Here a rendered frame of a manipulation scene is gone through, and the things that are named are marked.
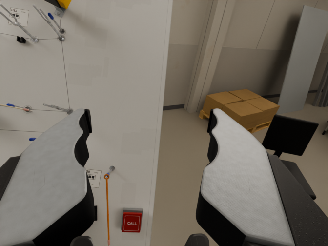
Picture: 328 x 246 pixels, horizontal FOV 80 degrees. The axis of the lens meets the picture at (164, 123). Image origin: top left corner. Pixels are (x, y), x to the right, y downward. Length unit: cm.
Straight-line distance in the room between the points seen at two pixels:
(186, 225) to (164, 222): 20
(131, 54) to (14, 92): 34
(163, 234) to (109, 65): 153
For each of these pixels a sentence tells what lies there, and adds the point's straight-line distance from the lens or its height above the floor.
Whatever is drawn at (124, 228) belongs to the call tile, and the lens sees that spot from 61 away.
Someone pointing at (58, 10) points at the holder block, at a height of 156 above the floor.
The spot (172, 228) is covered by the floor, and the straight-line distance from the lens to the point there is 192.
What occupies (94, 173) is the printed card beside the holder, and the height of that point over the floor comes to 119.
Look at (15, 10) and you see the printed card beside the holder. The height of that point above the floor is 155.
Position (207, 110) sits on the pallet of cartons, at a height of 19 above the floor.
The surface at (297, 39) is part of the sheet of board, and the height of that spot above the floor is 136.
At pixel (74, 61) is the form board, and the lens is 65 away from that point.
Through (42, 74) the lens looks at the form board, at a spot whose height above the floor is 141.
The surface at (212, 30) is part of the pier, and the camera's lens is 313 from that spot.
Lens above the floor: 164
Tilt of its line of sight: 32 degrees down
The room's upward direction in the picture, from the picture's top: 10 degrees clockwise
